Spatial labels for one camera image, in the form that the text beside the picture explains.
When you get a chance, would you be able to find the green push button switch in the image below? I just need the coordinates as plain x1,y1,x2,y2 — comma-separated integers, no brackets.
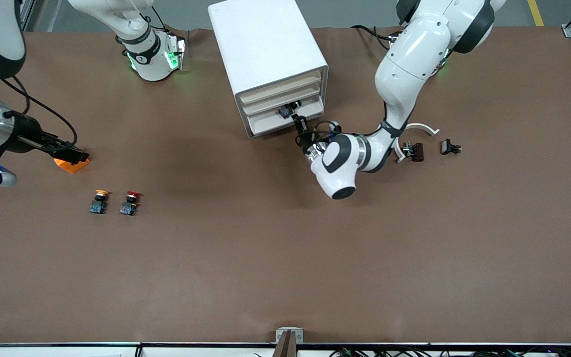
278,101,302,120

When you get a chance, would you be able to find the orange box with hole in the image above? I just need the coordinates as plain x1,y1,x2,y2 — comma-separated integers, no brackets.
54,157,90,174

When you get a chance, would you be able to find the brown table cover sheet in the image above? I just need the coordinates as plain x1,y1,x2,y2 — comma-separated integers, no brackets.
0,26,571,345

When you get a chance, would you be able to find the white curved plastic clip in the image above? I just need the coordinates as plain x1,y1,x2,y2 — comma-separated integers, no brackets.
395,122,440,164

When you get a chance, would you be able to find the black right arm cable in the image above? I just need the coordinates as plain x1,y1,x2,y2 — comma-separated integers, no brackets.
0,77,79,149

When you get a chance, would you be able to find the yellow push button switch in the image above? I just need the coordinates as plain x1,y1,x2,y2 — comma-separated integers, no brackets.
89,189,110,215

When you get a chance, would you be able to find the red push button switch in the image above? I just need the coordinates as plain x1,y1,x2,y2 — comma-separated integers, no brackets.
119,191,141,216

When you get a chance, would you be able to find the black base cable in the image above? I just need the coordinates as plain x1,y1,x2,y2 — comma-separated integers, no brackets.
133,4,167,33
351,24,391,50

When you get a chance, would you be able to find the grey mounting bracket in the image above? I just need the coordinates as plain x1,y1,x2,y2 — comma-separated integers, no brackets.
276,327,304,344

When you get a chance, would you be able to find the brown camera support post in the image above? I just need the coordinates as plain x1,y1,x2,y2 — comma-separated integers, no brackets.
272,331,298,357

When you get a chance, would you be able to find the black cable bundle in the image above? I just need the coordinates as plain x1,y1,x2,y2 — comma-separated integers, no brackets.
329,347,571,357

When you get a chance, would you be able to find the white table edge rail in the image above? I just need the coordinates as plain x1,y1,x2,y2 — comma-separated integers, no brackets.
0,342,571,357

